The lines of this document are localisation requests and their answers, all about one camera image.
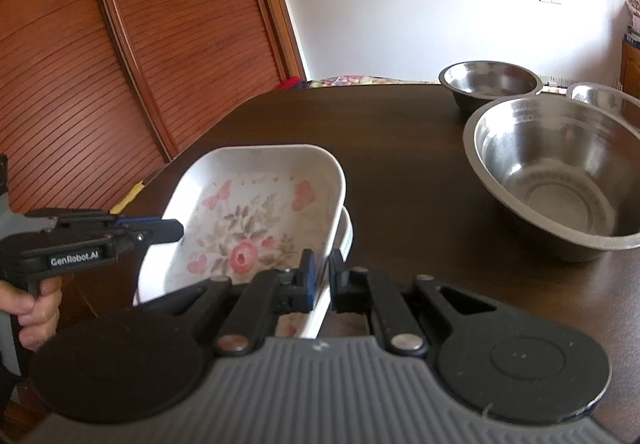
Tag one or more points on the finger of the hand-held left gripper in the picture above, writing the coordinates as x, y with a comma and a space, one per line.
155, 231
82, 219

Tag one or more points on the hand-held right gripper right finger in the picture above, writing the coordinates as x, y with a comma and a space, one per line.
342, 289

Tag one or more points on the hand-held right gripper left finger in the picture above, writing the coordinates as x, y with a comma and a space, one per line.
310, 281

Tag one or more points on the white floral plate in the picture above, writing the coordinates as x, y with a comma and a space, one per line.
347, 234
250, 204

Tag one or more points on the large steel bowl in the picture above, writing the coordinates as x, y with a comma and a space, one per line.
560, 173

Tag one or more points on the small steel bowl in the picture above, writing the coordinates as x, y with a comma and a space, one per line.
600, 96
490, 81

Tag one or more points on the person's left hand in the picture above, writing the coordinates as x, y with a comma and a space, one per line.
40, 319

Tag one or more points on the yellow strip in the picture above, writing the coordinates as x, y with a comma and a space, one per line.
127, 198

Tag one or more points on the wooden slatted wardrobe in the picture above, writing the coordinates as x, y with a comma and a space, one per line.
125, 48

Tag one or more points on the floral printed blanket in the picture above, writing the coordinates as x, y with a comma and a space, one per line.
360, 80

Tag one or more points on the wooden low cabinet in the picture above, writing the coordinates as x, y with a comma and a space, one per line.
631, 68

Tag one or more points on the stack of books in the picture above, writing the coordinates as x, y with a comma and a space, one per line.
632, 36

